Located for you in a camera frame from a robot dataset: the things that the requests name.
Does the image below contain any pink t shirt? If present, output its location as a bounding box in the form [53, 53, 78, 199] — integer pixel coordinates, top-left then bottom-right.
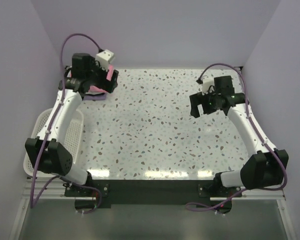
[64, 65, 119, 95]

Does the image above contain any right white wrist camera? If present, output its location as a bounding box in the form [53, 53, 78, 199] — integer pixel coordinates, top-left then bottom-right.
[196, 78, 215, 95]

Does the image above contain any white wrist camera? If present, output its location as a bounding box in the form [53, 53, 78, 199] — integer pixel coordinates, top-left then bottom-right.
[196, 78, 215, 95]
[95, 49, 115, 71]

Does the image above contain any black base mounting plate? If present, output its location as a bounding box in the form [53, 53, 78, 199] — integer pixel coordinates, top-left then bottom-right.
[63, 179, 243, 213]

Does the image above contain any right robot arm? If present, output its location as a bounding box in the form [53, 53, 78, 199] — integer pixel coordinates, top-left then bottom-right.
[189, 76, 289, 190]

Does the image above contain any folded purple t shirt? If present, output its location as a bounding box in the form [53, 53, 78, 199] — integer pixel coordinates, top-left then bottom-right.
[83, 92, 107, 101]

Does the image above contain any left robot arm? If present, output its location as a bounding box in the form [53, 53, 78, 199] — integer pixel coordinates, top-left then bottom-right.
[25, 49, 119, 185]

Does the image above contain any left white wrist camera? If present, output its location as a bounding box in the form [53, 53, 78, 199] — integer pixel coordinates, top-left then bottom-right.
[95, 49, 115, 71]

